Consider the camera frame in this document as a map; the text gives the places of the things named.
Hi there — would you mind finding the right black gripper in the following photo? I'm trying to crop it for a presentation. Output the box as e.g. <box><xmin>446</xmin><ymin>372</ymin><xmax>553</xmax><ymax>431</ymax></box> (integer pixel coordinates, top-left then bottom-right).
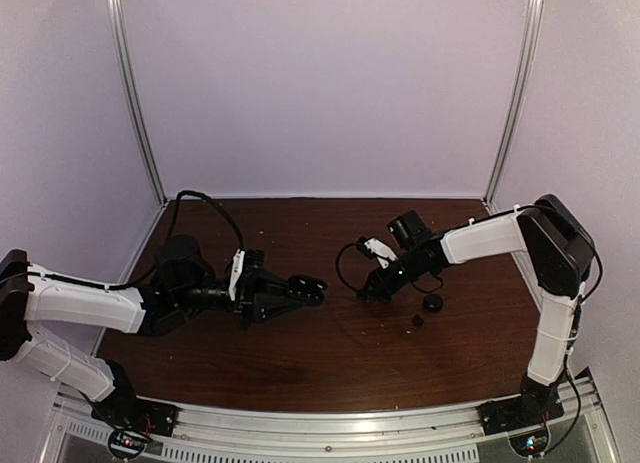
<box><xmin>363</xmin><ymin>248</ymin><xmax>424</xmax><ymax>298</ymax></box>

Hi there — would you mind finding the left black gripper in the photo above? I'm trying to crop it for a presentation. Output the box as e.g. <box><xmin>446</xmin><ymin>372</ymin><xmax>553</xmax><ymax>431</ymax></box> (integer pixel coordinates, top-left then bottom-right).
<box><xmin>173</xmin><ymin>267</ymin><xmax>303</xmax><ymax>331</ymax></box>

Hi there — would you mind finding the black earbud charging case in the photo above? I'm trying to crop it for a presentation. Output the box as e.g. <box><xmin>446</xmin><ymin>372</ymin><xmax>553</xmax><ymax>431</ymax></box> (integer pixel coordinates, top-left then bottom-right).
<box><xmin>286</xmin><ymin>276</ymin><xmax>328</xmax><ymax>307</ymax></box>

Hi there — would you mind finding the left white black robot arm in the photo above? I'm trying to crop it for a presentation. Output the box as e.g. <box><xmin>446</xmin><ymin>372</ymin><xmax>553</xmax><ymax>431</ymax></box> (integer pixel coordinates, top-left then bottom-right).
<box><xmin>1</xmin><ymin>235</ymin><xmax>327</xmax><ymax>430</ymax></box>

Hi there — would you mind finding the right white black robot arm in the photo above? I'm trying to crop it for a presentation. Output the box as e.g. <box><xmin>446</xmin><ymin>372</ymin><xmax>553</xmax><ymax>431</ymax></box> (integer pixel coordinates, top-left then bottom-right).
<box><xmin>356</xmin><ymin>194</ymin><xmax>596</xmax><ymax>425</ymax></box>

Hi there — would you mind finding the round black disc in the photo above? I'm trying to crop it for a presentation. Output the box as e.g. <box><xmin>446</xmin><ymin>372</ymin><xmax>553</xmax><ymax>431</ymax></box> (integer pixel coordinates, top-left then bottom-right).
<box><xmin>422</xmin><ymin>293</ymin><xmax>444</xmax><ymax>313</ymax></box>

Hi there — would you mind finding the left circuit board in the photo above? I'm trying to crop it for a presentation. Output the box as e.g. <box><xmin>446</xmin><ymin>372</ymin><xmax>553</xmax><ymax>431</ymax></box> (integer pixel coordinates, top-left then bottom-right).
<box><xmin>107</xmin><ymin>429</ymin><xmax>150</xmax><ymax>460</ymax></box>

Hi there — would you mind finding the circuit board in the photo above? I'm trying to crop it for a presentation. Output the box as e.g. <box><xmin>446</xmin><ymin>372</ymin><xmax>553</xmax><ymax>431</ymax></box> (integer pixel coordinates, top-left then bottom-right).
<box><xmin>509</xmin><ymin>430</ymin><xmax>550</xmax><ymax>458</ymax></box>
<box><xmin>107</xmin><ymin>429</ymin><xmax>150</xmax><ymax>460</ymax></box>

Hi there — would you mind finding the right circuit board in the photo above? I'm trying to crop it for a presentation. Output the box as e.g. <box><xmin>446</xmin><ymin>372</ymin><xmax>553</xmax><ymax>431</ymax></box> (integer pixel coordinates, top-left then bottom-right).
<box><xmin>509</xmin><ymin>430</ymin><xmax>550</xmax><ymax>458</ymax></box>

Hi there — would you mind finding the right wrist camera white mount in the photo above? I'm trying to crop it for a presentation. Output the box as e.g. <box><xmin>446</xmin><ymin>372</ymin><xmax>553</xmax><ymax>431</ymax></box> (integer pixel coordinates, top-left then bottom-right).
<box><xmin>356</xmin><ymin>237</ymin><xmax>398</xmax><ymax>269</ymax></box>

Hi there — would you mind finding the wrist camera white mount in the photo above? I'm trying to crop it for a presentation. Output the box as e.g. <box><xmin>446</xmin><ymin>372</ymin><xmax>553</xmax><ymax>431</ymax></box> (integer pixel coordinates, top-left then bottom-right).
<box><xmin>356</xmin><ymin>237</ymin><xmax>398</xmax><ymax>269</ymax></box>
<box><xmin>228</xmin><ymin>249</ymin><xmax>265</xmax><ymax>302</ymax></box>

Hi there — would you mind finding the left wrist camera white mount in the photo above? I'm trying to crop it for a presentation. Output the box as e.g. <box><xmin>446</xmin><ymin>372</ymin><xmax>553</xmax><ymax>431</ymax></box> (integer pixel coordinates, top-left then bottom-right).
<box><xmin>228</xmin><ymin>249</ymin><xmax>265</xmax><ymax>302</ymax></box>

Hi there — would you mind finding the right black camera cable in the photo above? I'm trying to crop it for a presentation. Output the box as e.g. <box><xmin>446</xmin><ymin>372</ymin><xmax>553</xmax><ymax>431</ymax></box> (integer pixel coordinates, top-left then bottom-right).
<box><xmin>334</xmin><ymin>242</ymin><xmax>369</xmax><ymax>295</ymax></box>

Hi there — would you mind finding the black camera cable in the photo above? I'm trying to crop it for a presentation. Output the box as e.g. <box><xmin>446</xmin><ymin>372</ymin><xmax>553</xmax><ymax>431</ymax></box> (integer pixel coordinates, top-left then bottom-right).
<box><xmin>167</xmin><ymin>190</ymin><xmax>246</xmax><ymax>257</ymax></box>
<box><xmin>334</xmin><ymin>242</ymin><xmax>369</xmax><ymax>295</ymax></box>

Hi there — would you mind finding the left black camera cable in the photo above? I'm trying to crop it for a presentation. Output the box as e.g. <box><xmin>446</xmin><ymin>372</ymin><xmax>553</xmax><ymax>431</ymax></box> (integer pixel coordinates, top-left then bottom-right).
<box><xmin>167</xmin><ymin>190</ymin><xmax>246</xmax><ymax>257</ymax></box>

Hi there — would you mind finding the aluminium front rail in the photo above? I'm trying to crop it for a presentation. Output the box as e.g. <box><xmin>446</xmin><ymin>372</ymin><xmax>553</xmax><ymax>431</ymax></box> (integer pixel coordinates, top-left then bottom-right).
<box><xmin>44</xmin><ymin>367</ymin><xmax>616</xmax><ymax>463</ymax></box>

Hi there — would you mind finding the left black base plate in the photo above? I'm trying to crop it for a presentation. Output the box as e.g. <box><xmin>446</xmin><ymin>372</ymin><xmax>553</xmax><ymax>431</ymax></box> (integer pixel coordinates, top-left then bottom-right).
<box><xmin>89</xmin><ymin>399</ymin><xmax>178</xmax><ymax>437</ymax></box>

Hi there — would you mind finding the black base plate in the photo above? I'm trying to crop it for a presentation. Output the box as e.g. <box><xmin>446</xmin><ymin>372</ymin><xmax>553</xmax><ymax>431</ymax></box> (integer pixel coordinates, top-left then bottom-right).
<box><xmin>89</xmin><ymin>399</ymin><xmax>178</xmax><ymax>437</ymax></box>
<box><xmin>477</xmin><ymin>396</ymin><xmax>564</xmax><ymax>436</ymax></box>

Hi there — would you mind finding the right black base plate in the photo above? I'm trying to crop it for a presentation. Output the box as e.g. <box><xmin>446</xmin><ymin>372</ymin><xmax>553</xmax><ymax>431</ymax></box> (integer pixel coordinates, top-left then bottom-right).
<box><xmin>477</xmin><ymin>396</ymin><xmax>564</xmax><ymax>436</ymax></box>

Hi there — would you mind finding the right aluminium frame post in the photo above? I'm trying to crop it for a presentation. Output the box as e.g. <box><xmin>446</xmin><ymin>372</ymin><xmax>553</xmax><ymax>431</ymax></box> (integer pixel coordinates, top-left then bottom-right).
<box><xmin>483</xmin><ymin>0</ymin><xmax>544</xmax><ymax>210</ymax></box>

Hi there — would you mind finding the aluminium frame post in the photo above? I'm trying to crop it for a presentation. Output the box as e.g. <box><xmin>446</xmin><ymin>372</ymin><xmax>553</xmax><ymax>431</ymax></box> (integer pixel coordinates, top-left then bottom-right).
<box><xmin>106</xmin><ymin>0</ymin><xmax>167</xmax><ymax>205</ymax></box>
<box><xmin>483</xmin><ymin>0</ymin><xmax>544</xmax><ymax>210</ymax></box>

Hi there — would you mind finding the left aluminium frame post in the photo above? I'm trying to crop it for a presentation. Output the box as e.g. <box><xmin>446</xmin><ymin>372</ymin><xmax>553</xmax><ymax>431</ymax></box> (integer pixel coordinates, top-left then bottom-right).
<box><xmin>106</xmin><ymin>0</ymin><xmax>167</xmax><ymax>205</ymax></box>

